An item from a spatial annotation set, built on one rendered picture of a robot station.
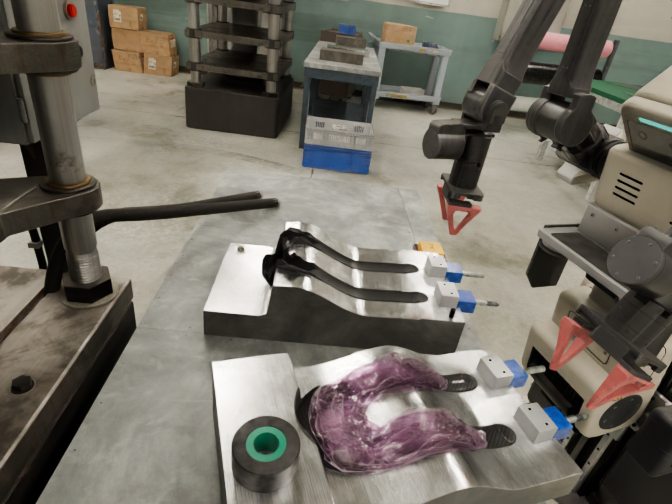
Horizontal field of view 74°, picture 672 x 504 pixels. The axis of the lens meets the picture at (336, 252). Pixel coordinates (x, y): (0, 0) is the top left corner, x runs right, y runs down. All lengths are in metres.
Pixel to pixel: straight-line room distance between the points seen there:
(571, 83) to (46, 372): 1.08
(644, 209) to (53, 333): 1.12
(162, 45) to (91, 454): 6.78
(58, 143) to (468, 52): 6.79
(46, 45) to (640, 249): 0.85
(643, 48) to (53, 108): 7.93
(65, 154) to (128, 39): 6.59
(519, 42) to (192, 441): 0.84
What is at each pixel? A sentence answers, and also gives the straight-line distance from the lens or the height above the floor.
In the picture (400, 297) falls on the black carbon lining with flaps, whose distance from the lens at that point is 0.94.
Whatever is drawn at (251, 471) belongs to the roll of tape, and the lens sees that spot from 0.56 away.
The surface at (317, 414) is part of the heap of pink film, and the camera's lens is 0.67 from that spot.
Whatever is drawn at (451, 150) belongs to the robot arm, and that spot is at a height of 1.18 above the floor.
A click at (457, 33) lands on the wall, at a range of 7.32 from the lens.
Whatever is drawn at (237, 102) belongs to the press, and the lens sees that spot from 4.75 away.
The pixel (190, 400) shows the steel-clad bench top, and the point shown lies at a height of 0.80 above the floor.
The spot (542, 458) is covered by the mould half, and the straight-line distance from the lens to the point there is 0.79.
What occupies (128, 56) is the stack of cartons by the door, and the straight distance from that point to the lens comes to 7.51.
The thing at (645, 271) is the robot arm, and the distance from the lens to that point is 0.59.
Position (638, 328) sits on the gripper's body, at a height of 1.10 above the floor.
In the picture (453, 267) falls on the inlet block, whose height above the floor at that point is 0.90.
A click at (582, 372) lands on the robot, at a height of 0.79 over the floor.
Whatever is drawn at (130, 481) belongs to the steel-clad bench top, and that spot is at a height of 0.80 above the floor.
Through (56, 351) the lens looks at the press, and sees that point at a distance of 0.97.
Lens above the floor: 1.41
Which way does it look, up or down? 30 degrees down
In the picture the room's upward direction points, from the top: 8 degrees clockwise
